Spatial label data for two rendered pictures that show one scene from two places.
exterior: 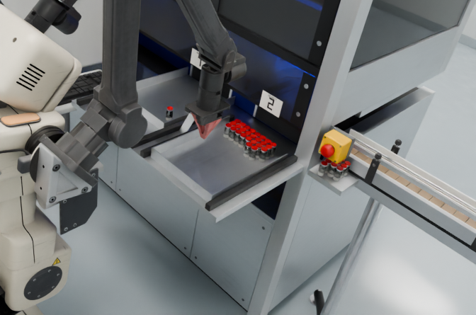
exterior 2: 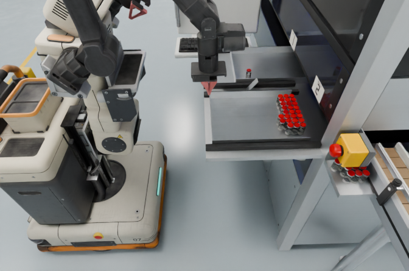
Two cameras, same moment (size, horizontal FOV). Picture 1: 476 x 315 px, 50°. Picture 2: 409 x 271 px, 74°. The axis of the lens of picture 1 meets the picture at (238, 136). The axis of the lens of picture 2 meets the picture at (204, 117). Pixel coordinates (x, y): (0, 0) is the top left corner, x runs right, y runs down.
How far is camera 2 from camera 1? 83 cm
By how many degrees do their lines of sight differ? 42
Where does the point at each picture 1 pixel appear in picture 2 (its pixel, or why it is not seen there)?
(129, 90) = (87, 30)
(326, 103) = (350, 104)
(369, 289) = not seen: outside the picture
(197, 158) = (238, 111)
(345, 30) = (386, 22)
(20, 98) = (59, 23)
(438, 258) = not seen: outside the picture
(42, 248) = (106, 125)
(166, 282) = (248, 184)
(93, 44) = (249, 19)
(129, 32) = not seen: outside the picture
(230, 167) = (255, 128)
